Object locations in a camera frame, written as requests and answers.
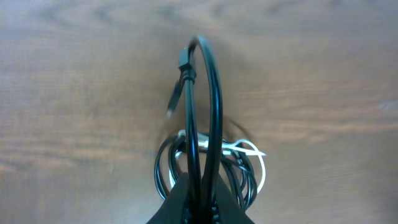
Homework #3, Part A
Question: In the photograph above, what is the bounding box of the thick black cable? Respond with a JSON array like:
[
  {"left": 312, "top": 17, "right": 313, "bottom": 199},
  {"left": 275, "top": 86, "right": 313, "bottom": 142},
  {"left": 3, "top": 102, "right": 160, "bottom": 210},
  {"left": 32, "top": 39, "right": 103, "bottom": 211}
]
[{"left": 154, "top": 34, "right": 259, "bottom": 215}]

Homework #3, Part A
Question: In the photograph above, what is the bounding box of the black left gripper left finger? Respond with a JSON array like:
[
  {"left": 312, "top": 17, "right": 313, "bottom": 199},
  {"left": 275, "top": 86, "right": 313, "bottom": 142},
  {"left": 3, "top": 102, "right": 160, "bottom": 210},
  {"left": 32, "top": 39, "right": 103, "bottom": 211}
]
[{"left": 147, "top": 173, "right": 189, "bottom": 224}]

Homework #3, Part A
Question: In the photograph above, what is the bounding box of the white USB cable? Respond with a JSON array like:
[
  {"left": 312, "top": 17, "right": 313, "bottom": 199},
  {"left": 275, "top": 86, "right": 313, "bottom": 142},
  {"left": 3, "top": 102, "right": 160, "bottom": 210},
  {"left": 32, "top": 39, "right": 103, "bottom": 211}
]
[{"left": 168, "top": 129, "right": 267, "bottom": 194}]

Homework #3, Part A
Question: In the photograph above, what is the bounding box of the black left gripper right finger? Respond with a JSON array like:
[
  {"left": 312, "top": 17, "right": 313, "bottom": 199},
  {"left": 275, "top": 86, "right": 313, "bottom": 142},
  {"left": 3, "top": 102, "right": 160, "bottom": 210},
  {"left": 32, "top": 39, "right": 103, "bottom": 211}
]
[{"left": 214, "top": 176, "right": 254, "bottom": 224}]

